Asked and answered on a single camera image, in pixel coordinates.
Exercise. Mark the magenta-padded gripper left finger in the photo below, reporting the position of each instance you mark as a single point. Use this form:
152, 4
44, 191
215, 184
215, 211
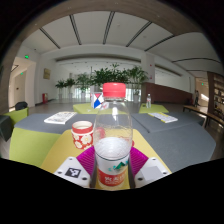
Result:
71, 171

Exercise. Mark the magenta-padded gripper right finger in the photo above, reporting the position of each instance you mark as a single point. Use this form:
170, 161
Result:
151, 171

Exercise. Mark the clear red-capped water bottle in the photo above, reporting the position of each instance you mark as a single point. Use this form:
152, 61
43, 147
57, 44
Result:
112, 133

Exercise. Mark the small clear water bottle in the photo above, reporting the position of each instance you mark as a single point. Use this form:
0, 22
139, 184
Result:
148, 101

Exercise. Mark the flat round red coaster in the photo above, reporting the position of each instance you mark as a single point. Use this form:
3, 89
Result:
133, 143

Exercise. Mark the red floral paper cup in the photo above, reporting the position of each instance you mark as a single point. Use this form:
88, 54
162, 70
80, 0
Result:
82, 135

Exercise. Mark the white printed magazine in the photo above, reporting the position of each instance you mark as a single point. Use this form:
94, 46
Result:
60, 117

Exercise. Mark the yellow and white booklet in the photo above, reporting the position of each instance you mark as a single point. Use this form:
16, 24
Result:
163, 117

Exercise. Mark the white red blue cube box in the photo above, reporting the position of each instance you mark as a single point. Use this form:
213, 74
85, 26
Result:
95, 100

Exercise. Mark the long wooden bench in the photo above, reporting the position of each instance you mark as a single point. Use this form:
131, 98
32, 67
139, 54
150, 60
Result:
203, 114

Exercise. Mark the green upholstered seat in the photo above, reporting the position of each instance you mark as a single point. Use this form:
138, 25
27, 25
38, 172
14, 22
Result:
16, 116

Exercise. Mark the red fire extinguisher cabinet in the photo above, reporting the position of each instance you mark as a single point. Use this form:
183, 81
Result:
44, 98

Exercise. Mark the dark grey upholstered seat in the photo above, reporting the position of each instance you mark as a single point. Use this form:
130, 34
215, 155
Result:
5, 128

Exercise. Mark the black backpack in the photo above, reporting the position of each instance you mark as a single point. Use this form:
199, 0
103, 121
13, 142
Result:
21, 106

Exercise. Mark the person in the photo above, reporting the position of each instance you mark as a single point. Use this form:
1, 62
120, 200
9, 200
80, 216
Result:
196, 98

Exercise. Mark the group of potted plants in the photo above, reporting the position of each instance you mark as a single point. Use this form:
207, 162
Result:
103, 76

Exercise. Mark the wooden bookshelf unit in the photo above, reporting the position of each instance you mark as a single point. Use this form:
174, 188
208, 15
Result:
217, 95

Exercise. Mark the framed wall picture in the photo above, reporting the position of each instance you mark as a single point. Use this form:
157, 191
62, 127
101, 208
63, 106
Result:
46, 73

